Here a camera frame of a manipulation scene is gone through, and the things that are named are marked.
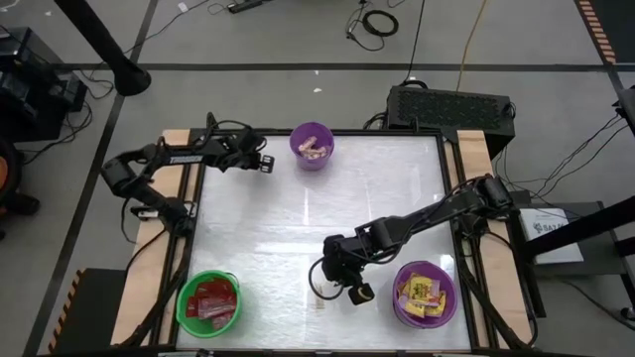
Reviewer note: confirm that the green plastic bucket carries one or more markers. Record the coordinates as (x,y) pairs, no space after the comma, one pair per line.
(198,329)

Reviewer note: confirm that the black computer case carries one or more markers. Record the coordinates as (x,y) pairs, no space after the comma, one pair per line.
(446,106)

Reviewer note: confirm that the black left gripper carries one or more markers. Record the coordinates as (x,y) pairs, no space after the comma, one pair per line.
(238,149)

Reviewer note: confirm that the black camera stand beam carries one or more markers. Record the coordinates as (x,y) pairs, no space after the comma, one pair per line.
(585,228)

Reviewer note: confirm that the white power adapter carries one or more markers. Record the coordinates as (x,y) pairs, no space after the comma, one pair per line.
(149,214)

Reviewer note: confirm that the black mat orange stripes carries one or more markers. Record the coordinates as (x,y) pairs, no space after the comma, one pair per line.
(620,25)
(94,312)

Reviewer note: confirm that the red KitKat candy packet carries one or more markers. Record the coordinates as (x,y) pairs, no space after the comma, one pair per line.
(222,322)
(218,310)
(192,307)
(213,290)

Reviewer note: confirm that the wooden side board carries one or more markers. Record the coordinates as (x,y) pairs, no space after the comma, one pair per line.
(144,297)
(498,277)

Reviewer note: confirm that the black power strip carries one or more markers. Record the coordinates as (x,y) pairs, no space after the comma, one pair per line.
(244,6)

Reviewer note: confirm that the black orange wheeled base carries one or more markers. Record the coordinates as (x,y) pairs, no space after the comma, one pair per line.
(10,173)

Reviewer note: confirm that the black pole stand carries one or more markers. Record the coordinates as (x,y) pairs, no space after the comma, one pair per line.
(131,79)

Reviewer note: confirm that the white printed paper sheet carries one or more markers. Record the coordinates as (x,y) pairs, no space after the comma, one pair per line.
(550,243)

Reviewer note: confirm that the black equipment cart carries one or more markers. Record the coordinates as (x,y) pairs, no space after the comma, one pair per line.
(30,99)

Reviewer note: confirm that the large purple plastic bucket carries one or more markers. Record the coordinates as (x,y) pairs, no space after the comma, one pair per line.
(446,320)

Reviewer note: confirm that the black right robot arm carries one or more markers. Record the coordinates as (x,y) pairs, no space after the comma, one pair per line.
(436,210)

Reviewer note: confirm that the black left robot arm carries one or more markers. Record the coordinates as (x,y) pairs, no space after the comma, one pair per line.
(149,158)

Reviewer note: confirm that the small purple plastic bucket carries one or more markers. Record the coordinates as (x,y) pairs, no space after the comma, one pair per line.
(312,166)

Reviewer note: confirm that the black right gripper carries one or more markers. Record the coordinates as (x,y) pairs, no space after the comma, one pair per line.
(347,258)

